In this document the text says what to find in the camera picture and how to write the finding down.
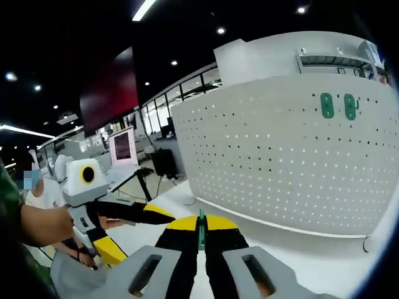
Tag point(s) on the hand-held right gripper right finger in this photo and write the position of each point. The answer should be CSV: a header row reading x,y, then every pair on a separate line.
x,y
237,274

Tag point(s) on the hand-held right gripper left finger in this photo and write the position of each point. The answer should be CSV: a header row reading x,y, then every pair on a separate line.
x,y
156,274

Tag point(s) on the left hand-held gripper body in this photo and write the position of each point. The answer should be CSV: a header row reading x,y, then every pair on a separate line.
x,y
74,187

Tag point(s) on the green hook assembly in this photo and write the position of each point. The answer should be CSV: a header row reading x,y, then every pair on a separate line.
x,y
349,109
202,230
327,107

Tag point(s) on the white perforated mounting plate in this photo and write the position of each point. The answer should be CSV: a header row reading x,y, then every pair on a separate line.
x,y
249,155

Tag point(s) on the grey mesh office chair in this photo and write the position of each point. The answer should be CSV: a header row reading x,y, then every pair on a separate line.
x,y
74,280

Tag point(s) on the black cabinet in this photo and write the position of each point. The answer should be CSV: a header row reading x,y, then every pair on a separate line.
x,y
165,162

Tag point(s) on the open white laptop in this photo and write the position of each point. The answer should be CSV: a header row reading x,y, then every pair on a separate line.
x,y
123,147

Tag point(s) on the large dark red screen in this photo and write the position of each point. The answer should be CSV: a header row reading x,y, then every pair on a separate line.
x,y
106,93

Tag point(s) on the long ceiling strip light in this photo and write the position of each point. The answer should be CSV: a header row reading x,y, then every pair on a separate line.
x,y
143,10

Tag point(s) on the grey metal storage shelf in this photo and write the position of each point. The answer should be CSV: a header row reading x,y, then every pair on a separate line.
x,y
336,61

